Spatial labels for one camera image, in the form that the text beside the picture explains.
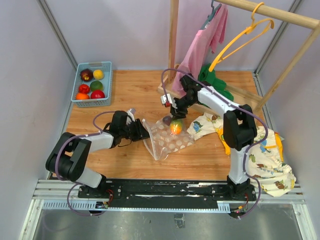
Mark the clear zip top bag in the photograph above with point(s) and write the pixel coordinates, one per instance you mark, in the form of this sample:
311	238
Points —
162	142

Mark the yellow fake fruit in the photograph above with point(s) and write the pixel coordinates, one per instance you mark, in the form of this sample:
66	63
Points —
98	74

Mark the dark red fake apple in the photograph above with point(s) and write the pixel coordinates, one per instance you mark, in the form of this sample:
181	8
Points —
86	75

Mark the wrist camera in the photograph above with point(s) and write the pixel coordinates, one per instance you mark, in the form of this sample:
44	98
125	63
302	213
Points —
166	100
130	116

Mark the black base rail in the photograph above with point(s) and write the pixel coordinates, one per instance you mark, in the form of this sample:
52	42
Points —
169	195

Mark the round green fake fruit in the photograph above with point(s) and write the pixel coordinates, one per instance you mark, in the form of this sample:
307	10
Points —
96	85

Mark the small dark purple fake fruit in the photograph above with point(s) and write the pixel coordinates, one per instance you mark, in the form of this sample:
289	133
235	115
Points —
167	120

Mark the pink shirt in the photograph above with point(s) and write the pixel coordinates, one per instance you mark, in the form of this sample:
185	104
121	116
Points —
205	40

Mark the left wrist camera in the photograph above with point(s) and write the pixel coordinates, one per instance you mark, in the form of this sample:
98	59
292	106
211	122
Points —
130	116

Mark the light blue plastic basket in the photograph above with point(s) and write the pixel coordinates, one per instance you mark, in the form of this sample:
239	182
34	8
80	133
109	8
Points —
106	67

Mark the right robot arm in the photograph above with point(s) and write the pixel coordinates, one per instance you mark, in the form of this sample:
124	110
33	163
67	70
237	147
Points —
239	128

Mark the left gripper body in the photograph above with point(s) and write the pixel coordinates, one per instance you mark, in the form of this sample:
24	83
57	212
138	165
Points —
133	131

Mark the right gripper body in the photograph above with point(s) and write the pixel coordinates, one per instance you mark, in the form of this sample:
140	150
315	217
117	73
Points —
181	104

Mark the orange round fake fruit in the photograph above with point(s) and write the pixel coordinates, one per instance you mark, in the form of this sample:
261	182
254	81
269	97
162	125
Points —
82	96

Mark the teal hanger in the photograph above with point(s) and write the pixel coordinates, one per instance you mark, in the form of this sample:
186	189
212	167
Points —
210	17

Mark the dinosaur print cloth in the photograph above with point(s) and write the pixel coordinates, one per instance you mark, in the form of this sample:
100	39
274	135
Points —
265	160

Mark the red fake fruit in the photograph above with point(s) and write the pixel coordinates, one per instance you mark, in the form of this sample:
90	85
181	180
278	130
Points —
97	94

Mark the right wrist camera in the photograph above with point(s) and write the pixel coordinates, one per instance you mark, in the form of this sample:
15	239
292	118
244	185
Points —
166	100

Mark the green cloth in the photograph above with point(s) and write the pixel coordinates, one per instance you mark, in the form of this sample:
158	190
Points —
210	77

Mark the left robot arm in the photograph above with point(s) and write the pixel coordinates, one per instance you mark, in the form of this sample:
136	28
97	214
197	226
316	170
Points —
69	156

